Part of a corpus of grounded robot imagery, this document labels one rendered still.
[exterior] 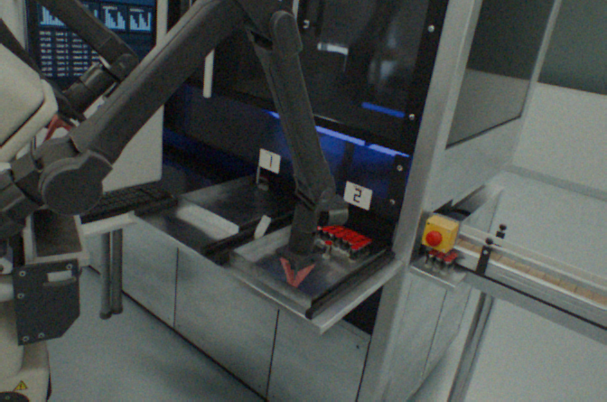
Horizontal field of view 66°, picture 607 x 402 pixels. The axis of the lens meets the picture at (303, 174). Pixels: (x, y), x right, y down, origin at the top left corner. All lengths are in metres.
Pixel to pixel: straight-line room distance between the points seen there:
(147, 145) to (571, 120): 4.80
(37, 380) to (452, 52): 1.12
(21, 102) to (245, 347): 1.35
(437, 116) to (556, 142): 4.68
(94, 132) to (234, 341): 1.38
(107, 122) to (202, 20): 0.20
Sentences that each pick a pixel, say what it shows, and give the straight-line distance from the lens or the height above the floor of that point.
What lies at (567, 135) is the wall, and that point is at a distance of 5.83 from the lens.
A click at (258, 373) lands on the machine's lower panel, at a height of 0.18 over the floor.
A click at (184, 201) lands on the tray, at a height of 0.90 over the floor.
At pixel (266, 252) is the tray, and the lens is 1.27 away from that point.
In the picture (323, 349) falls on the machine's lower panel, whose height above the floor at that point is 0.46.
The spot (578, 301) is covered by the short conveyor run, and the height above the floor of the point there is 0.92.
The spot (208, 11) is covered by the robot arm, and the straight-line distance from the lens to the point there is 0.71.
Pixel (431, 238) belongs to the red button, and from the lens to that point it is 1.25.
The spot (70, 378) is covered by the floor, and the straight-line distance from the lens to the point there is 2.23.
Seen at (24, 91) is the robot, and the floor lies 1.33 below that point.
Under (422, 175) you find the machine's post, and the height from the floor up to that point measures 1.14.
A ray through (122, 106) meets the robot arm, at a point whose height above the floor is 1.35.
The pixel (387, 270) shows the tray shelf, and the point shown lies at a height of 0.88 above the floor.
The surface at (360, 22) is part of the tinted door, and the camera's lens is 1.32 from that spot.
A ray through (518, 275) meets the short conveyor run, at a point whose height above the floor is 0.93.
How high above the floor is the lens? 1.52
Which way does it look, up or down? 20 degrees down
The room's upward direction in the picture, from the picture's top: 8 degrees clockwise
